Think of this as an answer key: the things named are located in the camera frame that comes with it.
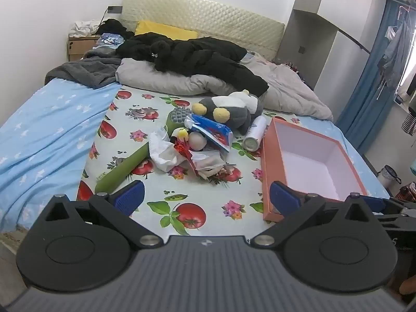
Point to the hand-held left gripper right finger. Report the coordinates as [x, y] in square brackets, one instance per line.
[282, 198]

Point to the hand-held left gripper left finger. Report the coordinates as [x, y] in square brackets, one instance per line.
[131, 198]

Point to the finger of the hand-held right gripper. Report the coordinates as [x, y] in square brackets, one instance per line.
[375, 204]

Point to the orange cardboard box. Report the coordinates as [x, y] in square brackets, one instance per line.
[269, 169]

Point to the white plastic bag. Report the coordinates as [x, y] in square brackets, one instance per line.
[169, 161]

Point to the red foil wrapper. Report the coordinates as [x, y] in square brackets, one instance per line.
[182, 149]

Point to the small yellow black plush toy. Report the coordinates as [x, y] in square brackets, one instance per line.
[182, 134]

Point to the clear plastic bag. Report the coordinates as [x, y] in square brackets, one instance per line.
[208, 161]

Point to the white round plush ball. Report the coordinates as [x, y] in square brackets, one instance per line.
[197, 141]

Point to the blue tissue packet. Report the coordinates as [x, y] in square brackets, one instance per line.
[211, 130]

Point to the person's right hand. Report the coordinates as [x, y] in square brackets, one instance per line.
[410, 289]

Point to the small trash bin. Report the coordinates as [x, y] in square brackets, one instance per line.
[386, 175]

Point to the green massage stick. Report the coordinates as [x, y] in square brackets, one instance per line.
[126, 165]

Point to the dark red bag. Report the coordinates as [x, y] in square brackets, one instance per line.
[408, 193]

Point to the white spray can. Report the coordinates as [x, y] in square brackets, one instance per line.
[255, 133]

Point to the striped garment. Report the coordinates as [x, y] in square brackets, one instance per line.
[410, 120]

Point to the grey penguin plush toy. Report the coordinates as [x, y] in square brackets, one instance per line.
[237, 113]

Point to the blue curtain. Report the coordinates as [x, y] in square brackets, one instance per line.
[367, 104]

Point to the light grey duvet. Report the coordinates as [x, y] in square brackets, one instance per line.
[292, 84]

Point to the colourful striped cloth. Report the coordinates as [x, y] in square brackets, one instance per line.
[297, 70]

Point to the dark grey blanket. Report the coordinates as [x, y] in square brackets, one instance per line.
[87, 68]

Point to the hanging grey blue clothes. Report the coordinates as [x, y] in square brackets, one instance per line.
[395, 55]

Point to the black jacket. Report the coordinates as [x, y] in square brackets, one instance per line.
[201, 55]

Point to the blue patterned cloth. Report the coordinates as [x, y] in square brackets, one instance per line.
[110, 39]

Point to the grey wardrobe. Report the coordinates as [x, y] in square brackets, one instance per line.
[302, 32]

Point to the black cloth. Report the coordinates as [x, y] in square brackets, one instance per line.
[113, 27]

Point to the yellow pillow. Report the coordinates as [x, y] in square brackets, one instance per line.
[162, 29]

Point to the white cloth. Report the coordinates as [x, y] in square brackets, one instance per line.
[83, 28]

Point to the cream padded headboard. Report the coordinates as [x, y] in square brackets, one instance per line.
[211, 16]

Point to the wall socket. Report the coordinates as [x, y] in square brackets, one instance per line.
[114, 9]

